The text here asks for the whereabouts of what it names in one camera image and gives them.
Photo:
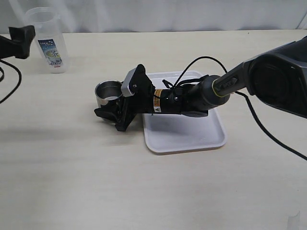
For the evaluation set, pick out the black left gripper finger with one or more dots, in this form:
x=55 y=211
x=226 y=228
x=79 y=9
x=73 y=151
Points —
x=19 y=44

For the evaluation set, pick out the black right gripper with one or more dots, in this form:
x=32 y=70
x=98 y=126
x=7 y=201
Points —
x=147 y=99

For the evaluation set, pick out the stainless steel cup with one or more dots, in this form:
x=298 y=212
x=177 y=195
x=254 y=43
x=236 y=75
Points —
x=107 y=92

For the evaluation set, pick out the clear plastic pitcher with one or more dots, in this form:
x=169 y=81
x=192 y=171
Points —
x=49 y=37

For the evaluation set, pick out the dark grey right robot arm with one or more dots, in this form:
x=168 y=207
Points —
x=277 y=77

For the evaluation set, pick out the white rectangular plastic tray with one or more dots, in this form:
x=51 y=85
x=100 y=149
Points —
x=167 y=134

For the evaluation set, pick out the white backdrop curtain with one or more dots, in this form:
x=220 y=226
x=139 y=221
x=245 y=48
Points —
x=94 y=16

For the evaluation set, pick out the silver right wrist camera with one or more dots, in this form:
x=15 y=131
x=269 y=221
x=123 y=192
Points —
x=126 y=89

